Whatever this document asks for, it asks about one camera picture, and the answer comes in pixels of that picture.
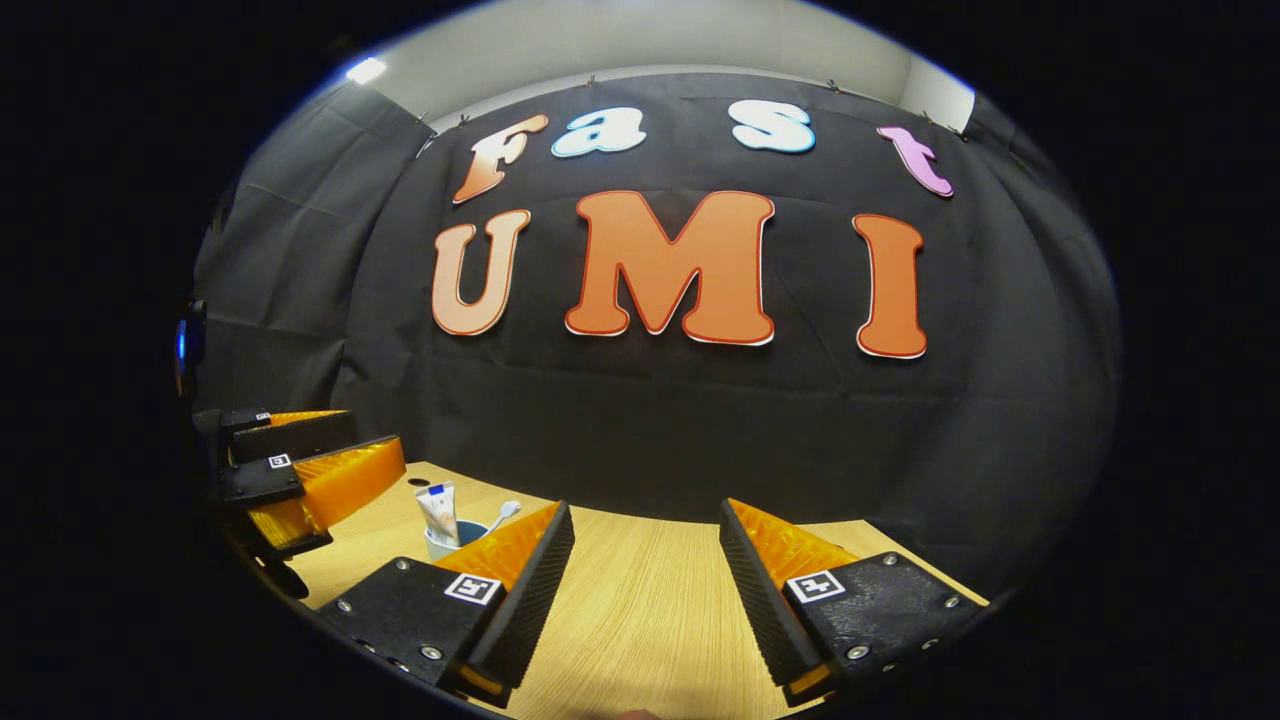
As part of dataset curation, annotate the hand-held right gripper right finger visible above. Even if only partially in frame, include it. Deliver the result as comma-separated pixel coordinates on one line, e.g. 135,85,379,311
718,497,991,706

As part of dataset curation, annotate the white toothpaste tube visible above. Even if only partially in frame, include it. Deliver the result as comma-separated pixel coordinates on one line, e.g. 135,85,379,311
415,482,461,549

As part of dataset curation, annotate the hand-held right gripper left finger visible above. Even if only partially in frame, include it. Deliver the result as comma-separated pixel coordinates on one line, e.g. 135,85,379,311
318,500,576,709

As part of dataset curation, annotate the pale green cup wooden handle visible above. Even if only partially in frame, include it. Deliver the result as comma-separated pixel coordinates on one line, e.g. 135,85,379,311
424,520,491,563

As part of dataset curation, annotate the black backdrop cloth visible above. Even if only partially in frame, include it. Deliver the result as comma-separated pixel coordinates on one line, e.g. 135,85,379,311
190,70,1121,601

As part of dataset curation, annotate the wooden desktop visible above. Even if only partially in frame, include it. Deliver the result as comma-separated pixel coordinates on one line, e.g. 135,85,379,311
285,461,991,720

